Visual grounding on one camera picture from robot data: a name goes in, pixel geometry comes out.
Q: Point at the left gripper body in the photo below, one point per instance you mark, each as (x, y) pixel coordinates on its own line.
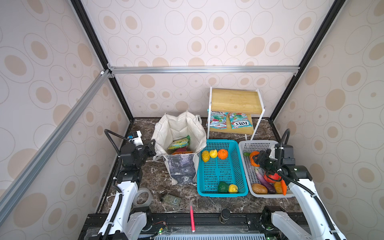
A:
(143, 154)

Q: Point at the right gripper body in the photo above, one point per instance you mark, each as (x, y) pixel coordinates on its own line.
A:
(271, 165)

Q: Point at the green snack packet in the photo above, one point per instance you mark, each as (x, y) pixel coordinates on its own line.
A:
(180, 143)

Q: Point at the white canvas grocery bag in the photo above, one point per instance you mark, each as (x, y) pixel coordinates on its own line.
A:
(182, 168)

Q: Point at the orange tangerine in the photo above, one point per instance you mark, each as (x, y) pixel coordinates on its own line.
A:
(253, 157)

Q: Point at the pink orange snack packet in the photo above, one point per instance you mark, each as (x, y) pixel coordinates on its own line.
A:
(183, 152)

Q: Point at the pink dragon fruit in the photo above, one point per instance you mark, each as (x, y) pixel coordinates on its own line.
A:
(181, 150)

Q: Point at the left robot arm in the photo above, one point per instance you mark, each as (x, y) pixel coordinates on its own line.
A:
(124, 221)

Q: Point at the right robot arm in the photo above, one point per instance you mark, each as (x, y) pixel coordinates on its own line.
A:
(300, 182)

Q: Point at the red tomato toy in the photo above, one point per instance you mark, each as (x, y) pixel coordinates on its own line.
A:
(272, 178)

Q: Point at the orange carrot toy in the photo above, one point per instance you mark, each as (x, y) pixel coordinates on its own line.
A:
(283, 186)

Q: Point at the purple eggplant toy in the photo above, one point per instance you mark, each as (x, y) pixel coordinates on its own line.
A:
(271, 189)

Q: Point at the brown potato toy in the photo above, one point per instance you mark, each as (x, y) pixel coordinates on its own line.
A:
(259, 189)

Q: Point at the white plastic basket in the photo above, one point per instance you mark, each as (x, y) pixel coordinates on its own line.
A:
(251, 171)

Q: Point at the clear tape roll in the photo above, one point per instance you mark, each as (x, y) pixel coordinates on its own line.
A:
(143, 198)

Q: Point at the small glass jar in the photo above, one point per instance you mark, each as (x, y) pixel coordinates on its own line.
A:
(171, 200)

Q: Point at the teal plastic basket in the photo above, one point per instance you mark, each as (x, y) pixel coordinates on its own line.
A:
(215, 171)

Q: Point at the orange fruit toy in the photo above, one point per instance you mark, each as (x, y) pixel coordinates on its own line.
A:
(223, 154)

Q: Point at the right Foxs candy packet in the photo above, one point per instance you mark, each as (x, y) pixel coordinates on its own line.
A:
(239, 120)

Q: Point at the foxs candy packet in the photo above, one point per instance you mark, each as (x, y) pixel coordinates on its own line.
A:
(218, 120)
(239, 120)

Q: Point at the green bell pepper toy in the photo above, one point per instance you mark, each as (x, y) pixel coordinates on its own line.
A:
(223, 188)

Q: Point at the yellow lemon toy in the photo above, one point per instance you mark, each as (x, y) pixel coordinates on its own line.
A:
(213, 154)

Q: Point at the white wooden shelf rack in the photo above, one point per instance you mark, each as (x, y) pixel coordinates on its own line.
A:
(236, 101)

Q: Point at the yellow corn toy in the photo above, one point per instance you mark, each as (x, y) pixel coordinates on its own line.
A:
(205, 155)

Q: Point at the left Foxs candy packet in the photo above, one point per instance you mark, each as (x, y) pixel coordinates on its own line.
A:
(218, 120)

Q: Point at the horizontal aluminium bar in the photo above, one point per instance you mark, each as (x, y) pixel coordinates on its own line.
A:
(202, 70)

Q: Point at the red pen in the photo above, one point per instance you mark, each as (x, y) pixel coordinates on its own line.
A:
(193, 228)

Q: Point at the left aluminium bar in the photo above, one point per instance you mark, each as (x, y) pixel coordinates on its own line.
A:
(21, 184)

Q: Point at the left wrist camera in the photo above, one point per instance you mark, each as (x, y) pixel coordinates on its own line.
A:
(135, 138)

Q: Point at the black knob on rail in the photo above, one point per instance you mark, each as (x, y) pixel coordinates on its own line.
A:
(224, 216)

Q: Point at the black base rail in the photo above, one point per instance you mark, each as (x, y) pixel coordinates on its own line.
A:
(178, 226)

